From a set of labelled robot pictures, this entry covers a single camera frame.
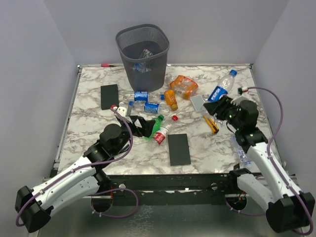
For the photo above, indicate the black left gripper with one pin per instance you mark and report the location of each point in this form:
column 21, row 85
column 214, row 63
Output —
column 146, row 126

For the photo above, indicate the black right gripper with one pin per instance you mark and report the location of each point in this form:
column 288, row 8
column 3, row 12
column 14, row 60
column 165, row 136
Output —
column 219, row 107

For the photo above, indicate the pepsi bottle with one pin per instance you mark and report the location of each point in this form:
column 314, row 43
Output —
column 149, row 107
column 143, row 96
column 223, row 87

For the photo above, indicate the Starbucks latte bottle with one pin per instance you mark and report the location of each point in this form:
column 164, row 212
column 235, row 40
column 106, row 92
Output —
column 145, row 54

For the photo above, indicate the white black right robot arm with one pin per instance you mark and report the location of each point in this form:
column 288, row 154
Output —
column 285, row 206

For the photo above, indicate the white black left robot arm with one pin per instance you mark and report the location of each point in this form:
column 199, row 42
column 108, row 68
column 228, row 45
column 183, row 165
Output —
column 36, row 206

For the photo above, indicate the grey mesh waste bin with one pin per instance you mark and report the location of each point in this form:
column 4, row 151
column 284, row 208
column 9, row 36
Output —
column 131, row 42

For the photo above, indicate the green plastic bottle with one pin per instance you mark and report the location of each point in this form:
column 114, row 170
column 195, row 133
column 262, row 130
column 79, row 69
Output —
column 158, row 122

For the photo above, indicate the silver wrench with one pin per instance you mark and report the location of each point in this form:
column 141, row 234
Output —
column 214, row 118

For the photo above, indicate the red label clear bottle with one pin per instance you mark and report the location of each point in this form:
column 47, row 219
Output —
column 162, row 133

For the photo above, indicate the crushed orange plastic bottle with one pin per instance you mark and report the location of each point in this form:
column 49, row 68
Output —
column 184, row 87

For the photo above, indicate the small orange juice bottle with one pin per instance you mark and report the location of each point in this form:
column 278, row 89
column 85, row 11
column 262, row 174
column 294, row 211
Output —
column 170, row 99

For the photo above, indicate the black block near centre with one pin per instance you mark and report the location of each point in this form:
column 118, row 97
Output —
column 179, row 153

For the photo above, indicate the black block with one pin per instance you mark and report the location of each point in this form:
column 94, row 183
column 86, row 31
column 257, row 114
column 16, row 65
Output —
column 109, row 96
column 179, row 153

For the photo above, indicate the black block far left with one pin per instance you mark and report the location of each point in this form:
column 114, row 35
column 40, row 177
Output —
column 109, row 96

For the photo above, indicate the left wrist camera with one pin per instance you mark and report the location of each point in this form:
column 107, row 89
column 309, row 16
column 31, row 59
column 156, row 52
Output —
column 123, row 109

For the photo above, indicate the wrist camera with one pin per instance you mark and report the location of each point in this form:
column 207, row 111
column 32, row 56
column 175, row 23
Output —
column 123, row 109
column 240, row 97

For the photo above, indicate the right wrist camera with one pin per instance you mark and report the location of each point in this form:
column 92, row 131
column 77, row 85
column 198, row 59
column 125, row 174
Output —
column 240, row 97

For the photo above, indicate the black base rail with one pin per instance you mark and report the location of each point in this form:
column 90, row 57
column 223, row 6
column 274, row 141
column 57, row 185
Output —
column 177, row 189

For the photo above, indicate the red handled screwdriver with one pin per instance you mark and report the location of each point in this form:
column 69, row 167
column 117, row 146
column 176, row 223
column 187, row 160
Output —
column 108, row 66

